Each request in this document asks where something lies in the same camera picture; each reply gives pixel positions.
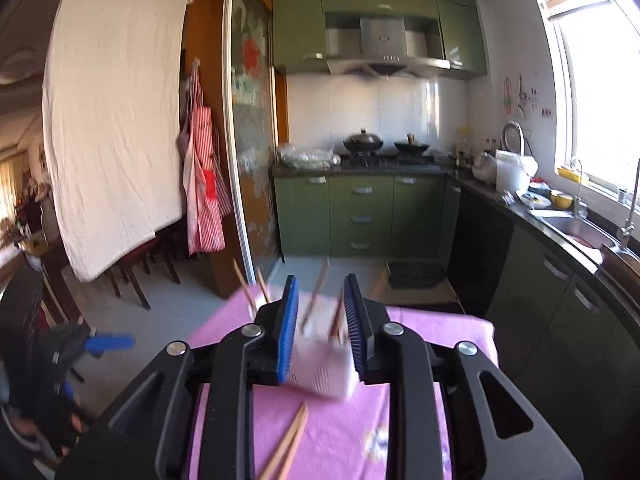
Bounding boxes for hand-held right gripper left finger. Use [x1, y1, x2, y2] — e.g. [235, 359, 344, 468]
[55, 275, 300, 480]

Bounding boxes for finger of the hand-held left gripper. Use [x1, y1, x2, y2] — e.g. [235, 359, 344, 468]
[85, 333, 137, 359]

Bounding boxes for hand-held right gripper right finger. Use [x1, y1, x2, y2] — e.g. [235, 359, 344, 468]
[342, 273, 583, 480]

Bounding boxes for white slotted utensil holder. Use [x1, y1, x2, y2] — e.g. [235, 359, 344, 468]
[282, 295, 362, 402]

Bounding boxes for brown wooden chopstick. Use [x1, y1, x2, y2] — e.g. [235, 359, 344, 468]
[255, 403, 309, 480]
[270, 410, 310, 480]

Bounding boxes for flat cardboard sheet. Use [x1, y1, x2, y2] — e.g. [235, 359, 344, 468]
[370, 262, 467, 312]

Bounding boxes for dark wooden chair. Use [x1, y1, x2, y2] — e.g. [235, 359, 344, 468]
[102, 247, 152, 311]
[145, 230, 182, 286]

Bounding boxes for dark floor mat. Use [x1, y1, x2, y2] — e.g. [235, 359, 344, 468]
[387, 261, 446, 291]

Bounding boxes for green base cabinet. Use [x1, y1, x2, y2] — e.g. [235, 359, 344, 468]
[274, 172, 461, 259]

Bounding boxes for purple floral tablecloth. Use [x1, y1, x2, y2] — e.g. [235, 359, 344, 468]
[182, 285, 501, 480]

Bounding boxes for red checked apron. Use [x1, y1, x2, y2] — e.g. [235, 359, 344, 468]
[177, 60, 234, 256]

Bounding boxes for gas stove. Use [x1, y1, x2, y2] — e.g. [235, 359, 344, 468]
[340, 152, 437, 169]

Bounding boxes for clear plastic bags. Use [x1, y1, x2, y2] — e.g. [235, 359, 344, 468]
[276, 143, 342, 170]

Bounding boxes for black wok with lid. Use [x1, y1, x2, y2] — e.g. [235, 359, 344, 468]
[342, 129, 385, 154]

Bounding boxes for black open wok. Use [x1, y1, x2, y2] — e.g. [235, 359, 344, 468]
[393, 133, 431, 155]

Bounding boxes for dark kitchen base cabinet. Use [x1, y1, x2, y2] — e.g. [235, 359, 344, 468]
[445, 179, 640, 413]

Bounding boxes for frosted floral sliding door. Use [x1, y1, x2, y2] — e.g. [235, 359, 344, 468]
[222, 0, 282, 281]

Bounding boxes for white plate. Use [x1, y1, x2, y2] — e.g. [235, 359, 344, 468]
[517, 191, 553, 210]

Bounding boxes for white hanging sheet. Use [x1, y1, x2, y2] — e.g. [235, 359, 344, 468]
[42, 0, 192, 282]

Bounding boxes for steel sink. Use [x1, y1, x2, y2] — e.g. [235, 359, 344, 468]
[530, 209, 609, 252]

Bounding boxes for round pot lid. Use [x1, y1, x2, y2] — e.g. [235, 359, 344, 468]
[502, 121, 526, 157]

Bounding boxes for steel range hood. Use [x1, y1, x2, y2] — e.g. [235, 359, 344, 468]
[325, 16, 453, 79]

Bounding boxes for tall steel faucet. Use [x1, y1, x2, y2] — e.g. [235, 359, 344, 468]
[617, 157, 640, 249]

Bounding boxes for window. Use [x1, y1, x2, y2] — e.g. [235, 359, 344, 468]
[550, 0, 640, 197]

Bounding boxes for green wall cabinet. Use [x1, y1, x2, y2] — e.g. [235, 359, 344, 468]
[272, 0, 489, 81]

